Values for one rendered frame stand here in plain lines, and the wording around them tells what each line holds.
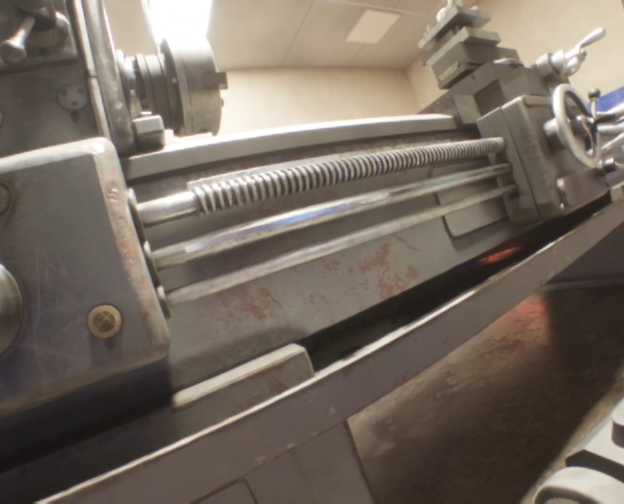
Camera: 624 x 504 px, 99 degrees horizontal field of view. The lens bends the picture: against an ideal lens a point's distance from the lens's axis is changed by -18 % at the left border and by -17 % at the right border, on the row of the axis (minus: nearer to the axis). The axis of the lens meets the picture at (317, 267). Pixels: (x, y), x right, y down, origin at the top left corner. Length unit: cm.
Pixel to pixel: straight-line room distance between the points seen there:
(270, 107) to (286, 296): 426
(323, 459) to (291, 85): 484
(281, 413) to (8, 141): 50
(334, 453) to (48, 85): 69
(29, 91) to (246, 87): 428
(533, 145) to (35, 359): 93
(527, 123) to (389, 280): 49
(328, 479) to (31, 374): 41
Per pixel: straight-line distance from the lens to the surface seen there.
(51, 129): 56
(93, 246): 35
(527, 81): 94
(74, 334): 35
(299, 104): 490
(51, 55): 61
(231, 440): 36
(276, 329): 53
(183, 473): 37
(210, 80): 79
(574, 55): 104
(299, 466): 52
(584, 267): 200
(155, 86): 80
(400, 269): 66
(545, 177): 86
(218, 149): 55
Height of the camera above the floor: 59
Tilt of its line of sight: 2 degrees down
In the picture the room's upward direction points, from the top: 19 degrees counter-clockwise
